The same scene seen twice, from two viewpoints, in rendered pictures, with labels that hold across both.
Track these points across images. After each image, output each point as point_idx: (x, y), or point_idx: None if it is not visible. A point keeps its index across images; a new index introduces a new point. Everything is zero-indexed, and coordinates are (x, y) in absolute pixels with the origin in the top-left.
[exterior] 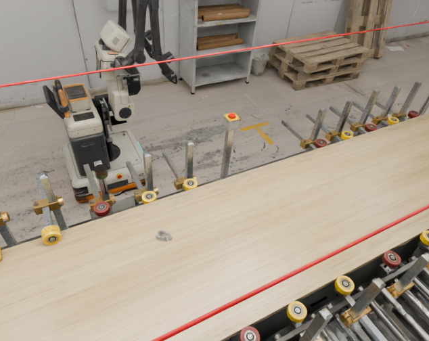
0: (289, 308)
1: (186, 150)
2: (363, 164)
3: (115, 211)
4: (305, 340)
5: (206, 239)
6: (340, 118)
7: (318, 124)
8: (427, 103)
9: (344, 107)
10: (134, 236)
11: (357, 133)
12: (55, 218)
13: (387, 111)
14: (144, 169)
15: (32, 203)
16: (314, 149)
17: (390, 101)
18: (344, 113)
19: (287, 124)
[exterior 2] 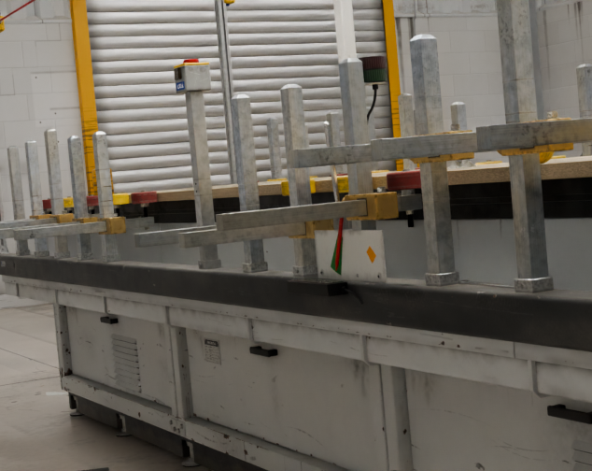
0: (552, 156)
1: (244, 121)
2: (214, 187)
3: (348, 273)
4: None
5: (451, 168)
6: (76, 183)
7: (108, 168)
8: (1, 213)
9: (72, 155)
10: (475, 167)
11: (66, 238)
12: (449, 202)
13: (41, 196)
14: (294, 140)
15: (455, 131)
16: (168, 192)
17: (35, 175)
18: (79, 164)
19: (38, 228)
